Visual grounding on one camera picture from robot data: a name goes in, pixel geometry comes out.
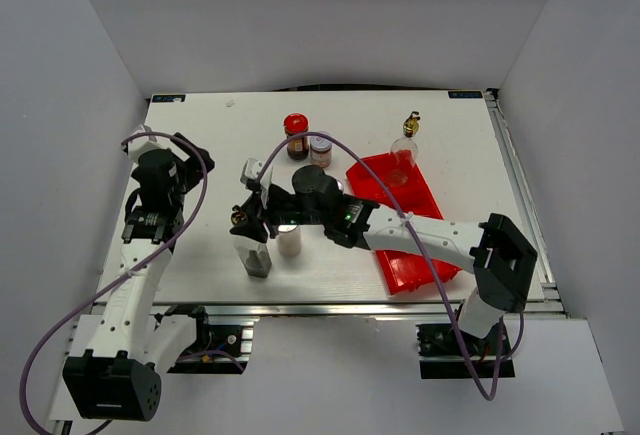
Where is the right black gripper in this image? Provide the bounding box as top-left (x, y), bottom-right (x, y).
top-left (229, 184), bottom-right (327, 245)

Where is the dark-sauce glass bottle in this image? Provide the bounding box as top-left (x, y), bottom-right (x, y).
top-left (231, 206), bottom-right (272, 279)

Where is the clear glass bottle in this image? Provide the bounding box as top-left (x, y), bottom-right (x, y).
top-left (387, 111), bottom-right (420, 187)

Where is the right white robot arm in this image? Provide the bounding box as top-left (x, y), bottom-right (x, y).
top-left (230, 159), bottom-right (537, 354)

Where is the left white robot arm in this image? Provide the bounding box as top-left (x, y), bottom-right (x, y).
top-left (62, 130), bottom-right (215, 421)

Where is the silver-lid white shaker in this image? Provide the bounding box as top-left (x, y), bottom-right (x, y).
top-left (276, 225), bottom-right (302, 257)

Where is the black logo sticker left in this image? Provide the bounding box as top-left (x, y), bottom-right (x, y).
top-left (151, 94), bottom-right (186, 104)

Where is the black logo sticker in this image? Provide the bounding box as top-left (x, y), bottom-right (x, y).
top-left (447, 90), bottom-right (484, 99)
top-left (151, 94), bottom-right (186, 104)

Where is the white-lid chili jar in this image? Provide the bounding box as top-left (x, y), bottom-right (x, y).
top-left (309, 132), bottom-right (333, 168)

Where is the red-lid sauce jar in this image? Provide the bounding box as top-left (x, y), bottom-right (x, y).
top-left (283, 113), bottom-right (309, 161)

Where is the red plastic divided tray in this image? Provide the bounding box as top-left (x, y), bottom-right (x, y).
top-left (345, 151), bottom-right (464, 297)

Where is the black logo sticker right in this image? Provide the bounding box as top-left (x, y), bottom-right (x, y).
top-left (447, 90), bottom-right (484, 99)

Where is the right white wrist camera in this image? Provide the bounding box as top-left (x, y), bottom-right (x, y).
top-left (240, 158), bottom-right (273, 207)

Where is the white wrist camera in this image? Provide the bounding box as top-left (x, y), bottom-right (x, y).
top-left (122, 124), bottom-right (163, 164)
top-left (240, 158), bottom-right (273, 207)

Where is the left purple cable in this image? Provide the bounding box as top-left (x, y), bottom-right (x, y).
top-left (19, 133), bottom-right (210, 434)

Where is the purple cable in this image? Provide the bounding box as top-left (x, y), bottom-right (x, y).
top-left (19, 133), bottom-right (210, 434)
top-left (258, 131), bottom-right (525, 401)

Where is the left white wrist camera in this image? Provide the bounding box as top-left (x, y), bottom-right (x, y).
top-left (122, 124), bottom-right (163, 164)

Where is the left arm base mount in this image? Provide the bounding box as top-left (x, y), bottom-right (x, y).
top-left (153, 305), bottom-right (253, 375)

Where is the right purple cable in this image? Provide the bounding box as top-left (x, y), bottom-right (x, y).
top-left (258, 131), bottom-right (525, 401)

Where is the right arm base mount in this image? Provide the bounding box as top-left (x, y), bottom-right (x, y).
top-left (414, 322), bottom-right (516, 380)

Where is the aluminium table frame rail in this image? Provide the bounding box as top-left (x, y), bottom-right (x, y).
top-left (69, 87), bottom-right (569, 435)

